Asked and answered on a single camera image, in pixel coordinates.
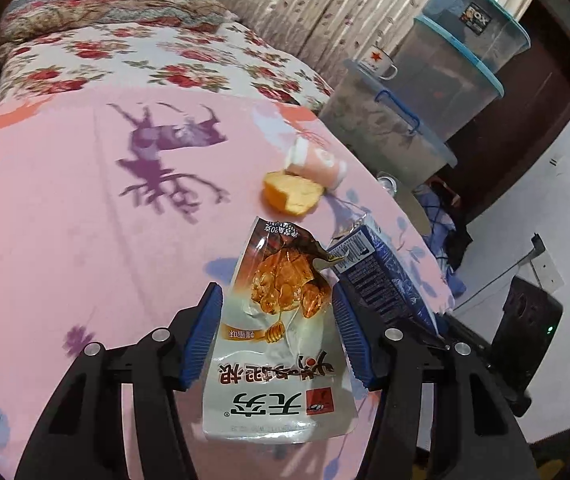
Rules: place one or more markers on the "silver chicken snack pouch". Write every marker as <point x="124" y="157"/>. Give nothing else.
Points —
<point x="278" y="372"/>

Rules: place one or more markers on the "middle storage box teal lid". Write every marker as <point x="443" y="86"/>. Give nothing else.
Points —
<point x="440" y="80"/>

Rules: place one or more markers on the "pink paper cup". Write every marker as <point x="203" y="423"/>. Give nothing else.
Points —
<point x="309" y="160"/>

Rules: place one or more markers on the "white wall socket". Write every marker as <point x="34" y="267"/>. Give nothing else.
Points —
<point x="543" y="266"/>

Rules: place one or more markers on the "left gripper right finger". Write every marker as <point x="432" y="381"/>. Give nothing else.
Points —
<point x="382" y="357"/>

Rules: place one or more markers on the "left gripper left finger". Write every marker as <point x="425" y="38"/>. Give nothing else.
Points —
<point x="79" y="434"/>

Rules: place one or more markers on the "storage box teal lid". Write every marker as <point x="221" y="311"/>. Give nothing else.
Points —
<point x="440" y="80"/>
<point x="482" y="26"/>

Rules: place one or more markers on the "floral white red blanket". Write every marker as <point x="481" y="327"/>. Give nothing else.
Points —
<point x="231" y="60"/>

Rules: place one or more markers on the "top storage box teal lid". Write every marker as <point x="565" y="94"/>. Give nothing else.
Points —
<point x="482" y="26"/>

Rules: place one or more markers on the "pink printed bed sheet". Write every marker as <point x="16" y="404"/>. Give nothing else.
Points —
<point x="117" y="208"/>

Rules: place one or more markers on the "clear storage box blue handle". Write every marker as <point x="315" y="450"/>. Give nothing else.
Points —
<point x="381" y="131"/>

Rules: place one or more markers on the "folded patterned quilt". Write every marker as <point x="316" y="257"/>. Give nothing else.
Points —
<point x="24" y="20"/>

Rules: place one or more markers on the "white enamel mug red star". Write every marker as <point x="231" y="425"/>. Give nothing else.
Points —
<point x="378" y="63"/>

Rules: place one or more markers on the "beige round trash bin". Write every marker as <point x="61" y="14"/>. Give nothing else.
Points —
<point x="407" y="202"/>

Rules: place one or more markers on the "pile of blue clothes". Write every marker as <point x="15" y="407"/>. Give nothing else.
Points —
<point x="447" y="237"/>

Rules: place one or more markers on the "yellow bread piece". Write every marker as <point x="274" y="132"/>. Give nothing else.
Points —
<point x="291" y="194"/>

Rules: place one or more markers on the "black camera box green light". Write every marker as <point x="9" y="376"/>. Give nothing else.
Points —
<point x="528" y="325"/>

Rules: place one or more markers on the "dark blue carton box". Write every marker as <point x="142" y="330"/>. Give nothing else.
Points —
<point x="373" y="266"/>

